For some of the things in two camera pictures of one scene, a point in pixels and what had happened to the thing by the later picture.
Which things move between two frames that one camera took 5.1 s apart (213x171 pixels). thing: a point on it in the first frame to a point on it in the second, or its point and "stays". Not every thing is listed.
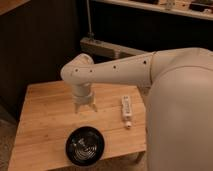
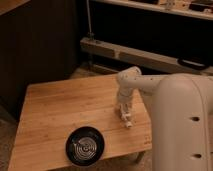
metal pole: [90, 33] stays
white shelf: [195, 8] stays
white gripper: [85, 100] to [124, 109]
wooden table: [48, 117] stays
